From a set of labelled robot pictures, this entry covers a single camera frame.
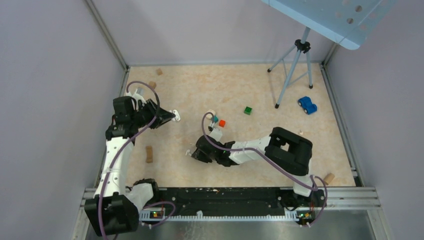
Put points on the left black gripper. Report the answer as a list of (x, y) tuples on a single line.
[(163, 116)]

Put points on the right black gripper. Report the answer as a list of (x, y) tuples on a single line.
[(199, 155)]

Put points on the white earbud charging case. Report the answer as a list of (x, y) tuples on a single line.
[(176, 117)]

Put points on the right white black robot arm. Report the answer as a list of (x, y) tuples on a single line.
[(284, 150)]

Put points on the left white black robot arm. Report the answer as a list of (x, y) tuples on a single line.
[(115, 209)]

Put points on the orange-red small cube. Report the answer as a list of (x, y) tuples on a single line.
[(222, 123)]

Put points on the near wooden cube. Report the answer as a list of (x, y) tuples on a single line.
[(152, 84)]

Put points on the wooden cube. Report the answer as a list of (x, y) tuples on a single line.
[(159, 71), (152, 84)]

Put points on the beige rounded block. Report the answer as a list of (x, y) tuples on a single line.
[(210, 114)]

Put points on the wooden arch block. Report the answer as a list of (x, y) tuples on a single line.
[(149, 154)]

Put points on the far wooden cube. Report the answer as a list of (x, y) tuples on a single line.
[(159, 71)]

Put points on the dark green toy brick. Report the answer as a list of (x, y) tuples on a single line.
[(248, 110)]

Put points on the blue toy car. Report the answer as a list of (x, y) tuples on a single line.
[(307, 105)]

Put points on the wooden cylinder block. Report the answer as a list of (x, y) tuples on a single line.
[(328, 178)]

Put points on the grey tripod stand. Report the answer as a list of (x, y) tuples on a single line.
[(302, 46)]

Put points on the light blue perforated panel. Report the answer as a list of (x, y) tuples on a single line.
[(345, 22)]

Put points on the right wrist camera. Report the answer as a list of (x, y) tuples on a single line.
[(214, 132)]

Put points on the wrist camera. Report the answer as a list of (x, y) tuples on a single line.
[(138, 94), (214, 132)]

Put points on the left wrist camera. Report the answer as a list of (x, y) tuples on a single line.
[(138, 94)]

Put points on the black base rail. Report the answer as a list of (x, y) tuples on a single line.
[(234, 201)]

